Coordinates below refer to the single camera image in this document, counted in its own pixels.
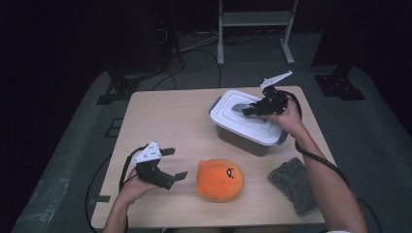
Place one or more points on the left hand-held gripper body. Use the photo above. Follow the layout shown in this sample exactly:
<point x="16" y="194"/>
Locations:
<point x="147" y="155"/>

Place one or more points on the black stand base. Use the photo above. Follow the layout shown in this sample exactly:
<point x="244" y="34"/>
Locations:
<point x="336" y="85"/>
<point x="123" y="87"/>

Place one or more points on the black tape strip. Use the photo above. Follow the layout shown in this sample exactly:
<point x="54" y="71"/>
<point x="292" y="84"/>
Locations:
<point x="98" y="199"/>

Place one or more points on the orange plush toy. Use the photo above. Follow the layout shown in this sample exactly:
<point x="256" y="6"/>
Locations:
<point x="217" y="181"/>

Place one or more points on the person's left hand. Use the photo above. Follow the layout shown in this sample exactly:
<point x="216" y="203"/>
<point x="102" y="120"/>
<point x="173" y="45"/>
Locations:
<point x="134" y="192"/>

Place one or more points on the clear brown storage box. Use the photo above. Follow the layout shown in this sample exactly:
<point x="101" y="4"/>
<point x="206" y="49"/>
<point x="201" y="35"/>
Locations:
<point x="243" y="143"/>

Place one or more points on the person's right hand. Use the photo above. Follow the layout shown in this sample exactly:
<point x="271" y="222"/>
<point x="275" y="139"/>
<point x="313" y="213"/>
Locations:
<point x="290" y="121"/>

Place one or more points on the black tape square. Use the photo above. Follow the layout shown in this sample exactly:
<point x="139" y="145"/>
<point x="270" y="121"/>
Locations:
<point x="114" y="127"/>

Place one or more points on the white metal stand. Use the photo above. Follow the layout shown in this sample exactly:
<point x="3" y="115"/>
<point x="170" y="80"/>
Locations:
<point x="256" y="17"/>

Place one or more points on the grey cloth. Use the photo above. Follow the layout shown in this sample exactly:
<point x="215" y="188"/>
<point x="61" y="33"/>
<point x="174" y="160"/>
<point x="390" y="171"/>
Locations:
<point x="291" y="185"/>

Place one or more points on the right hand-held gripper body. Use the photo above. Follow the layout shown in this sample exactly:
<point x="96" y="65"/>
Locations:
<point x="275" y="102"/>

